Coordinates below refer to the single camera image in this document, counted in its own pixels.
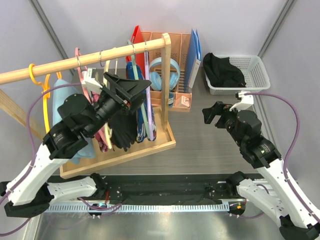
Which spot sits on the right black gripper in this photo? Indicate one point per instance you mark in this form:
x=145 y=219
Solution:
x=218 y=108

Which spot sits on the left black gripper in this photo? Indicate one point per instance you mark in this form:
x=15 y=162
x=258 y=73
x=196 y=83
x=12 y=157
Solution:
x=127 y=91

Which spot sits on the mint green hanger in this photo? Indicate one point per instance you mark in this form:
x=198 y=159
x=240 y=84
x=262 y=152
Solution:
x=143 y=129

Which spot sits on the lilac plastic hanger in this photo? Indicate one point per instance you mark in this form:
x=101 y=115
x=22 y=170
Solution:
x=148 y=95

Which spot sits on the black trousers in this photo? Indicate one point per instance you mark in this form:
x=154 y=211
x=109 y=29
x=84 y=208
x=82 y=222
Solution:
x=221 y=73

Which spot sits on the blue patterned garment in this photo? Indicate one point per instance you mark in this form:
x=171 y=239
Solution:
x=129 y=75

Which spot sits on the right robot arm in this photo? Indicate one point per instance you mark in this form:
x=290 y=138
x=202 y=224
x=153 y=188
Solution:
x=293 y=219

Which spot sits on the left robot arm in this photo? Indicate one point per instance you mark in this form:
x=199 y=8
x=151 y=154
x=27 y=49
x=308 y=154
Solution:
x=30 y=193

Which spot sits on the yellow hanger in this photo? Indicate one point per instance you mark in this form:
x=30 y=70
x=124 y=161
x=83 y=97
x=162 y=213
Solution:
x=45 y=87

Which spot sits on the light blue headphones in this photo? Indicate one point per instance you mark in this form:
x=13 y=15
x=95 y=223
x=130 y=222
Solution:
x=156 y=79

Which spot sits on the red folder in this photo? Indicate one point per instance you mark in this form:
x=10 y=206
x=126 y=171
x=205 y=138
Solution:
x=136 y=38

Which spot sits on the black garment on rack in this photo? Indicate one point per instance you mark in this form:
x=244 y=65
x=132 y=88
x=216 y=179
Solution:
x=124 y=130

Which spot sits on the white plastic basket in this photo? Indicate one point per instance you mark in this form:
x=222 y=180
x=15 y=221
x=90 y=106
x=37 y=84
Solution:
x=253 y=70

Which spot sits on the pink floral garment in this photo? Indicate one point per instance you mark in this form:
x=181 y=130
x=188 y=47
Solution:
x=103 y=136

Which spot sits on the wooden clothes rack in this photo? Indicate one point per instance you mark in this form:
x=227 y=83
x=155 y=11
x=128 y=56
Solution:
x=165 y=139

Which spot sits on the orange file organizer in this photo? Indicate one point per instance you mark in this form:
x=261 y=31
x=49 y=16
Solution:
x=181 y=100

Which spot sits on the blue folder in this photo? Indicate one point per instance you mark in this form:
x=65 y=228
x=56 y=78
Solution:
x=193 y=61

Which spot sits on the light blue garment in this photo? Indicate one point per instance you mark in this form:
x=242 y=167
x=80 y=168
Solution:
x=59 y=96

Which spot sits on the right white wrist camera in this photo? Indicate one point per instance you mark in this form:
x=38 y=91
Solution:
x=245 y=101

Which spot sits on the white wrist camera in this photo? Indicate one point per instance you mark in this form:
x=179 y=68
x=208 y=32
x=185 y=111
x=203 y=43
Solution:
x=245 y=101
x=93 y=79

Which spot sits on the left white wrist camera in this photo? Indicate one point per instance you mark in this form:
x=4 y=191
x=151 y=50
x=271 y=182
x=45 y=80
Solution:
x=93 y=79

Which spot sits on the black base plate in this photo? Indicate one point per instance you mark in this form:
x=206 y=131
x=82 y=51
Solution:
x=167 y=189

